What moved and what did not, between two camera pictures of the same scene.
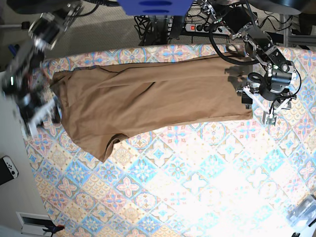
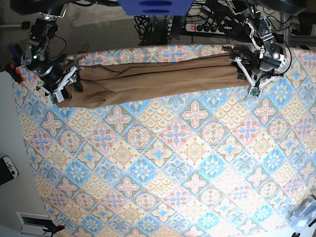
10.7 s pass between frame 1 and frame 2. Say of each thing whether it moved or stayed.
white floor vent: stayed
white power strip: stayed
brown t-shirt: moved
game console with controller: stayed
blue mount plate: stayed
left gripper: moved
